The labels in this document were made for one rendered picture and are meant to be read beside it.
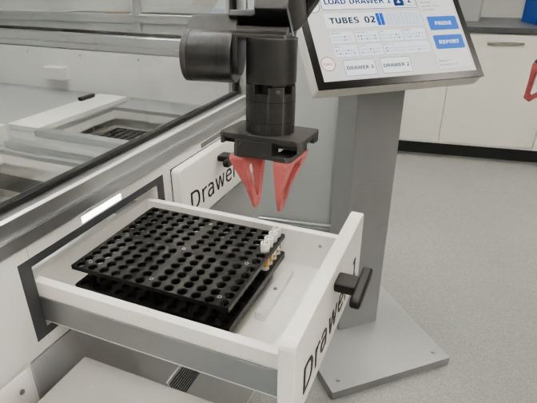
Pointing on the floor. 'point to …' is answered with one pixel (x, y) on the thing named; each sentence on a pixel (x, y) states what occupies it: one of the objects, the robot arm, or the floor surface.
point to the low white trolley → (112, 387)
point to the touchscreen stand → (371, 254)
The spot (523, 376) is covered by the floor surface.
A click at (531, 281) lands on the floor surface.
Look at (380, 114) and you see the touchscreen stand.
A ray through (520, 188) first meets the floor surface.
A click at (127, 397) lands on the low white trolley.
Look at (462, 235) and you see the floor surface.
